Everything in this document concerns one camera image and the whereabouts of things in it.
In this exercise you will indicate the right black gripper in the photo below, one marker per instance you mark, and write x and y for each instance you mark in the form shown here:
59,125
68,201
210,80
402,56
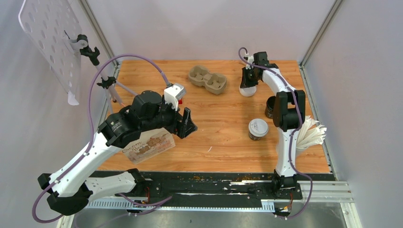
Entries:
245,82

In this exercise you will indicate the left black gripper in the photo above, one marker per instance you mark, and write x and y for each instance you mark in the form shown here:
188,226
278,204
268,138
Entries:
182,129

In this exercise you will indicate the white plastic cup lid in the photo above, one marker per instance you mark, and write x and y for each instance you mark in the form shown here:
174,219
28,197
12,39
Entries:
258,127

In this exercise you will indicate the dark brown plastic cup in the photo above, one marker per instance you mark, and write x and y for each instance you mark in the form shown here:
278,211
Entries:
254,137

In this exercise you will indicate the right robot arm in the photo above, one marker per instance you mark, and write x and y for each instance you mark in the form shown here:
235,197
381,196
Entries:
288,114

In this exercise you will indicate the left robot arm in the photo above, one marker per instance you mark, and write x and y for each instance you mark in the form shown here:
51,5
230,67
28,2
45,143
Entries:
72,187

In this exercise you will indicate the stack of white lids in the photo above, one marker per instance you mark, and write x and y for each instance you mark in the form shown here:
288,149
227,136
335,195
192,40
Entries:
248,92

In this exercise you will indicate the cardboard cup carrier tray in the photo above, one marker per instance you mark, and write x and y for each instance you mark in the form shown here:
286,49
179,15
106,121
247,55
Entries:
212,82

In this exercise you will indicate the white paper bakery bag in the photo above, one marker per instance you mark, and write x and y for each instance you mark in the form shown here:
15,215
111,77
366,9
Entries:
150,144

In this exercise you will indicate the wrapped white straws bundle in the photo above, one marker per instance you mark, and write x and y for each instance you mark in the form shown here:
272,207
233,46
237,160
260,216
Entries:
310,133

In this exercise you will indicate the tripod stand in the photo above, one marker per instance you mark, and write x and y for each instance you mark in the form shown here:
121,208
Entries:
81,47

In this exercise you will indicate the white straw holder cup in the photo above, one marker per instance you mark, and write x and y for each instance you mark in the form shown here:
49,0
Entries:
299,150

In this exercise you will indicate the perforated white panel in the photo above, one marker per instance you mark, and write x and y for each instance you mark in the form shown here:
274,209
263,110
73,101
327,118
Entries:
54,28

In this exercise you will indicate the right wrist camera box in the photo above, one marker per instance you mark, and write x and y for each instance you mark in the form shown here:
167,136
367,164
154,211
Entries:
259,59

